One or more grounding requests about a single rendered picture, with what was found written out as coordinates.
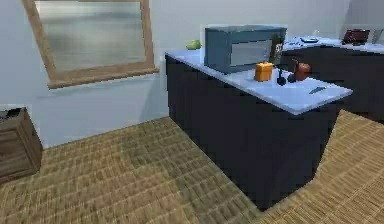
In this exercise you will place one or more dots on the dark kitchen counter pale top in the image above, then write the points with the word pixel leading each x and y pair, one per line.
pixel 246 140

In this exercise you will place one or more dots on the green round fruit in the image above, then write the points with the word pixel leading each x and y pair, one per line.
pixel 193 44

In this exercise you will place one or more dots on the blue grey microwave oven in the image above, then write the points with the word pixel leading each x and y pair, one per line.
pixel 240 50

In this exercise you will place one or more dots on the orange box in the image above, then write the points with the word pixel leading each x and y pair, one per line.
pixel 263 71

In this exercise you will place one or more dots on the small black shaker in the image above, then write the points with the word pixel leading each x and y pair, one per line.
pixel 281 79

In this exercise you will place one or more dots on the small dark round ball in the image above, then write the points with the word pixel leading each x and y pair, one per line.
pixel 291 78

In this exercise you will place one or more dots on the red apple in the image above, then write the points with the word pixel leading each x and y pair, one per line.
pixel 302 71

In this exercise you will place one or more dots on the wooden framed window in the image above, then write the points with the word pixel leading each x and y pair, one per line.
pixel 91 36

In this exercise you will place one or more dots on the grey knife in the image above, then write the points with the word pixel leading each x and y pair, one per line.
pixel 317 90

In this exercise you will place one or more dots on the dark flat pan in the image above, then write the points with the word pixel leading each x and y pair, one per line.
pixel 309 39

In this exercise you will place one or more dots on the brown wooden chest of drawers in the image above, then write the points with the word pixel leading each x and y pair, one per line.
pixel 16 146

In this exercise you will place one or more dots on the dark red toaster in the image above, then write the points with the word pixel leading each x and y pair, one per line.
pixel 356 36

